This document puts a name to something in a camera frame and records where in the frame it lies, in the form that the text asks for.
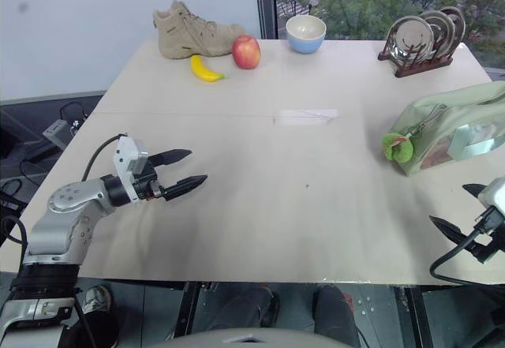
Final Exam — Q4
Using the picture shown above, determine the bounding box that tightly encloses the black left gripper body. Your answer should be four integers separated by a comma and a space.
133, 156, 168, 204

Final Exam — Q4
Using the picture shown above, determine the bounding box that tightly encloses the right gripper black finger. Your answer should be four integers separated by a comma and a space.
428, 215, 475, 253
462, 183, 488, 202

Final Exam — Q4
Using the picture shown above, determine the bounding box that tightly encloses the clear plastic container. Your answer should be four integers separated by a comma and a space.
448, 123, 495, 162

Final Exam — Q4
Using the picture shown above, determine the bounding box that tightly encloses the tan suede boot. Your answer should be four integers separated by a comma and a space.
152, 0, 246, 61

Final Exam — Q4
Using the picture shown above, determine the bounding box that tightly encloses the yellow banana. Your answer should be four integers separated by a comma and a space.
189, 54, 226, 84

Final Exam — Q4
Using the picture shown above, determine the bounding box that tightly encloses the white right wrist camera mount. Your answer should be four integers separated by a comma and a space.
476, 177, 505, 246

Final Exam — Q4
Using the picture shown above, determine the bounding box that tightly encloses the red apple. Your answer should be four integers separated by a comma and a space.
231, 34, 262, 70

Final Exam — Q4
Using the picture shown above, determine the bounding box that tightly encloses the green zipper charm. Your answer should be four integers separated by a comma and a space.
380, 129, 415, 164

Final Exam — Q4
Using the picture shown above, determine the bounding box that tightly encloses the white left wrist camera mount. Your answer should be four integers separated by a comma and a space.
113, 136, 152, 204

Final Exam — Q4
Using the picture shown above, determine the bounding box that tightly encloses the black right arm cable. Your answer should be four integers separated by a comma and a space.
429, 204, 505, 286

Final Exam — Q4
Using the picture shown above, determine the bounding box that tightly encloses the grey sneaker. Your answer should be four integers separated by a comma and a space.
80, 283, 119, 348

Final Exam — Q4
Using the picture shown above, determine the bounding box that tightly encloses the round metal plate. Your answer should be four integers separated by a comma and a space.
436, 7, 461, 55
385, 17, 436, 67
448, 6, 467, 47
419, 10, 450, 59

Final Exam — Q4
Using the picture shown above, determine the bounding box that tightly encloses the grey window frame post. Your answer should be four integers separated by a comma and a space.
252, 0, 277, 40

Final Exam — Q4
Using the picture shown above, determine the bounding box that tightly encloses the light green zipper pouch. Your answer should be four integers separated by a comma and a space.
393, 80, 505, 178

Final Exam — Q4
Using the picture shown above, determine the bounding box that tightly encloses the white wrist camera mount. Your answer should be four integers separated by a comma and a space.
113, 136, 152, 204
476, 177, 505, 246

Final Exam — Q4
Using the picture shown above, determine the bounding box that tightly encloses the dark rounded shape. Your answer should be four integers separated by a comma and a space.
313, 283, 362, 348
204, 284, 282, 332

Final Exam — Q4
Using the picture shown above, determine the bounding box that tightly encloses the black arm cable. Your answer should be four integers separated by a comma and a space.
81, 134, 122, 184
429, 204, 505, 286

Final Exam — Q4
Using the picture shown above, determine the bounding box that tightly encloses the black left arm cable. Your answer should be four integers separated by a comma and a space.
81, 134, 122, 184

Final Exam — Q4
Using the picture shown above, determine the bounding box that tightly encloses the black table leg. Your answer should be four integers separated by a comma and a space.
402, 285, 435, 348
173, 281, 203, 339

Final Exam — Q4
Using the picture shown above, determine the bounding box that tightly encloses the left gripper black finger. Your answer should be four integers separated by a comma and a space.
151, 148, 193, 168
162, 174, 209, 202

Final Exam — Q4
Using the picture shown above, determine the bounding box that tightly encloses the small grey metal box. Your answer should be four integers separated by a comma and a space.
42, 119, 73, 144

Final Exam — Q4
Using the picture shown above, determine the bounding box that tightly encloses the black floor cable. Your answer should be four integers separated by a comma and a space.
58, 100, 94, 128

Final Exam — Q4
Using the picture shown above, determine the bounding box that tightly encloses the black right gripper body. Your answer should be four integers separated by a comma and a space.
465, 232, 501, 265

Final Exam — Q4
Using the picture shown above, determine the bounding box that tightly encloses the dark wooden plate rack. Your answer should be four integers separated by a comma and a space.
377, 32, 455, 78

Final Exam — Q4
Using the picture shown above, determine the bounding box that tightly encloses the blue and white bowl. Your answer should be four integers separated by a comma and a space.
285, 14, 327, 54

